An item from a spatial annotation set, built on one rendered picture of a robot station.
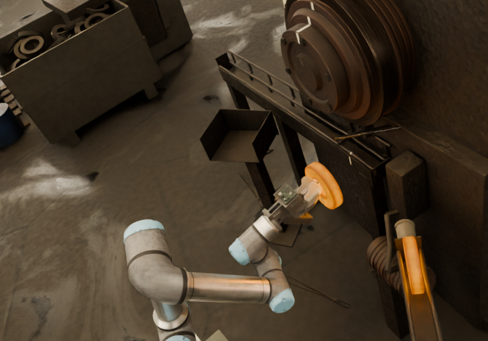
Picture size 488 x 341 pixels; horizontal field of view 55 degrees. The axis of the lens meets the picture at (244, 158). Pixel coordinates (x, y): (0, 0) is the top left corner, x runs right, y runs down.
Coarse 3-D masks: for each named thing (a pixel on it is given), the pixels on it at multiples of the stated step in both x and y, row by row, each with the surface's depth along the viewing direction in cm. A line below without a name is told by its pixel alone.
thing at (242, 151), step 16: (224, 112) 215; (240, 112) 210; (256, 112) 206; (208, 128) 208; (224, 128) 219; (240, 128) 218; (256, 128) 213; (272, 128) 204; (208, 144) 209; (224, 144) 216; (240, 144) 211; (256, 144) 193; (224, 160) 207; (240, 160) 202; (256, 160) 198; (256, 176) 217; (272, 192) 227; (288, 224) 246; (272, 240) 242; (288, 240) 239
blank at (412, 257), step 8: (408, 240) 129; (408, 248) 127; (416, 248) 126; (408, 256) 125; (416, 256) 125; (408, 264) 125; (416, 264) 124; (408, 272) 126; (416, 272) 124; (416, 280) 124; (416, 288) 126
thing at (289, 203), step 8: (280, 192) 142; (288, 192) 140; (280, 200) 144; (288, 200) 139; (296, 200) 141; (264, 208) 142; (272, 208) 141; (280, 208) 140; (288, 208) 139; (296, 208) 142; (272, 216) 140; (280, 216) 142; (288, 216) 144; (296, 216) 143
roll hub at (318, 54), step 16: (288, 32) 138; (304, 32) 132; (288, 48) 145; (304, 48) 137; (320, 48) 129; (288, 64) 151; (304, 64) 138; (320, 64) 131; (336, 64) 129; (304, 80) 145; (320, 80) 138; (336, 80) 130; (304, 96) 154; (320, 96) 146; (336, 96) 134
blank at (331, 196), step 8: (312, 168) 143; (320, 168) 142; (312, 176) 146; (320, 176) 140; (328, 176) 140; (328, 184) 139; (336, 184) 140; (328, 192) 141; (336, 192) 140; (320, 200) 152; (328, 200) 145; (336, 200) 141
